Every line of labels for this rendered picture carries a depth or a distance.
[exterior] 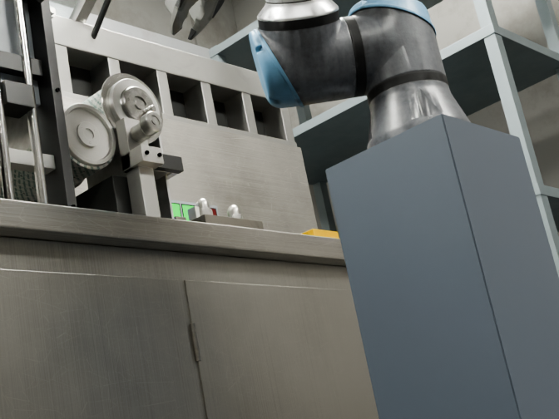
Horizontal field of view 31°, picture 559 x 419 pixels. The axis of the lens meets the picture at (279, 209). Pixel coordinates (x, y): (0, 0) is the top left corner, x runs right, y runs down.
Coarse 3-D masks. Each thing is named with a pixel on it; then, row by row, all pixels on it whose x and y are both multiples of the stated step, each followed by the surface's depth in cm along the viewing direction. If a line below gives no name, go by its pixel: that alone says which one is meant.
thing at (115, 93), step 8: (128, 80) 192; (112, 88) 188; (120, 88) 189; (144, 88) 194; (112, 96) 187; (120, 96) 189; (152, 96) 195; (112, 104) 187; (120, 104) 188; (112, 112) 187; (120, 112) 187; (112, 128) 189
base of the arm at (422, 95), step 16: (400, 80) 137; (416, 80) 137; (432, 80) 138; (368, 96) 142; (384, 96) 138; (400, 96) 137; (416, 96) 136; (432, 96) 136; (448, 96) 138; (384, 112) 137; (400, 112) 135; (416, 112) 135; (432, 112) 135; (448, 112) 135; (384, 128) 136; (400, 128) 134; (368, 144) 140
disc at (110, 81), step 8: (112, 80) 190; (120, 80) 192; (136, 80) 195; (104, 88) 188; (104, 96) 187; (104, 104) 186; (104, 112) 186; (160, 112) 197; (112, 120) 187; (152, 136) 193
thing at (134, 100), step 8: (128, 88) 190; (136, 88) 191; (128, 96) 189; (136, 96) 191; (144, 96) 192; (128, 104) 188; (136, 104) 190; (144, 104) 192; (152, 104) 193; (128, 112) 188; (136, 112) 189
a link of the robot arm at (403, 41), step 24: (384, 0) 141; (408, 0) 141; (360, 24) 140; (384, 24) 140; (408, 24) 140; (432, 24) 143; (360, 48) 139; (384, 48) 139; (408, 48) 139; (432, 48) 140; (360, 72) 139; (384, 72) 139
